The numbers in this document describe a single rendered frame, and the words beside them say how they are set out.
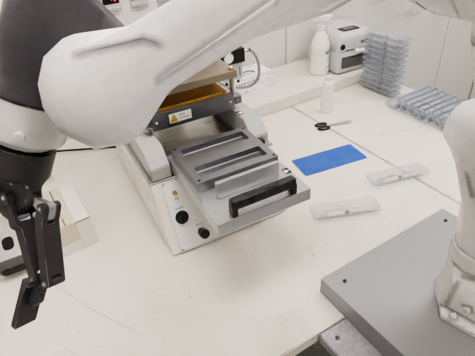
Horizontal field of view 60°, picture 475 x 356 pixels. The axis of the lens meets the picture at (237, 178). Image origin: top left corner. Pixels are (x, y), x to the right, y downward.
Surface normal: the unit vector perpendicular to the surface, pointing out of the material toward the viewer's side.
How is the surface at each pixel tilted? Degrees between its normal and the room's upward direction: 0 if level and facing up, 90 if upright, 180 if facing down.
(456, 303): 89
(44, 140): 97
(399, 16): 90
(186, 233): 65
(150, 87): 82
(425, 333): 3
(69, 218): 1
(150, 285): 0
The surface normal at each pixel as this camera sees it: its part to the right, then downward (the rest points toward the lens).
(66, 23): 0.73, 0.39
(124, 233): -0.07, -0.81
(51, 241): 0.90, -0.01
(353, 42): 0.42, 0.45
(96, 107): 0.04, 0.50
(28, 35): -0.12, 0.22
